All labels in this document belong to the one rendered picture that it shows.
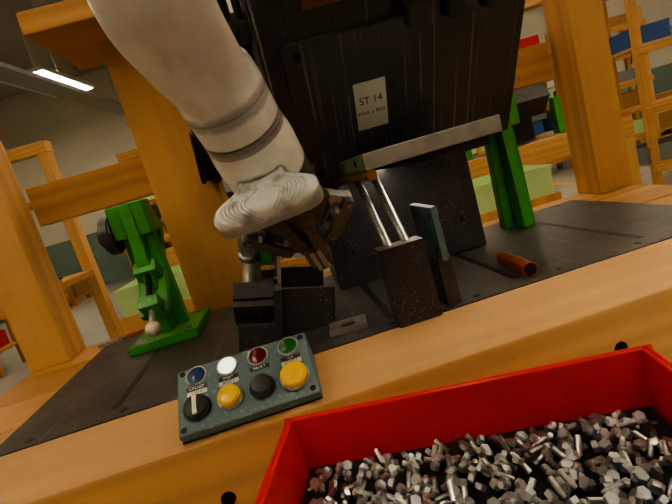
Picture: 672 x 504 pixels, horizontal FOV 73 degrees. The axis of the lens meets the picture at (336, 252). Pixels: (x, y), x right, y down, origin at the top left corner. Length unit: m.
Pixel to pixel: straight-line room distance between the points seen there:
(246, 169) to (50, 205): 0.90
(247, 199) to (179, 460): 0.28
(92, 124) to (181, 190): 10.88
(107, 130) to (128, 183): 10.60
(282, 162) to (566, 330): 0.35
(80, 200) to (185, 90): 0.90
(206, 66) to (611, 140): 1.11
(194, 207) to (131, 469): 0.65
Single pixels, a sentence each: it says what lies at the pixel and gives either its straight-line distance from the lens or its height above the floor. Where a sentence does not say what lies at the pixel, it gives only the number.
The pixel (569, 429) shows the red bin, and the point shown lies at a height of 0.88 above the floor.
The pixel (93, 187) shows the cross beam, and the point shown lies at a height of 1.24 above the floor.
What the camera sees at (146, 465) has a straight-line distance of 0.53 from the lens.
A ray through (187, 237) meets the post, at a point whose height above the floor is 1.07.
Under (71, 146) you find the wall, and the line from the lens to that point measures 12.12.
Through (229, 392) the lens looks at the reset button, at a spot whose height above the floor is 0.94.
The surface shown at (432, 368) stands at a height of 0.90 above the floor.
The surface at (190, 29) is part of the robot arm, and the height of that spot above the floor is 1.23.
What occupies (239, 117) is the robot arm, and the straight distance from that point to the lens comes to 0.36.
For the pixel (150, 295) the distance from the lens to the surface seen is 0.89.
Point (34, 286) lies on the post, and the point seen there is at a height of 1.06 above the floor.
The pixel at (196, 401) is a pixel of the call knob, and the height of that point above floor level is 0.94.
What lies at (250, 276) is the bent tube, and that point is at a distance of 0.73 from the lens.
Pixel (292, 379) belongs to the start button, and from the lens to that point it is 0.49.
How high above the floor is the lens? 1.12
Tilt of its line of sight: 10 degrees down
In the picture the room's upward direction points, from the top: 16 degrees counter-clockwise
